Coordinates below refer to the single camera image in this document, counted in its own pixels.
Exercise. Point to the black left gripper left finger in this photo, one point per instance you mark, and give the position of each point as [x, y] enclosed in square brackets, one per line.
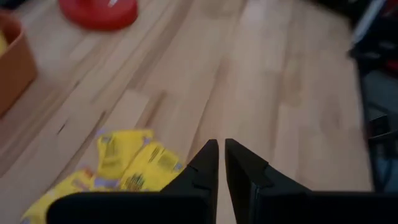
[202, 177]

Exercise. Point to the orange plastic bin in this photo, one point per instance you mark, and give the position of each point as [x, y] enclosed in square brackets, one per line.
[15, 71]

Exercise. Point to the red desk lamp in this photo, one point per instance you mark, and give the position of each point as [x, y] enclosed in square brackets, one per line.
[99, 14]

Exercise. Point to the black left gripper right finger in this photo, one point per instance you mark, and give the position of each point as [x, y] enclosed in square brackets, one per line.
[248, 177]

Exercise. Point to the silver aluminium post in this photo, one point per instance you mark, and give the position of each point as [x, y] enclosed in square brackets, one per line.
[367, 21]

